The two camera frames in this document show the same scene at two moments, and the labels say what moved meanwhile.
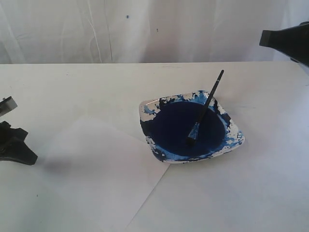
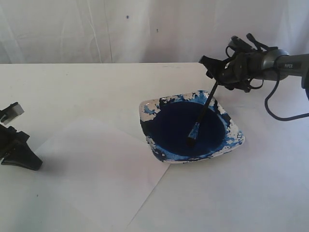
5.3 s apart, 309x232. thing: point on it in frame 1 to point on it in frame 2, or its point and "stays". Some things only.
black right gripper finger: [294, 41] to [215, 67]
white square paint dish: [167, 123] stays
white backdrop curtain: [86, 32] stays
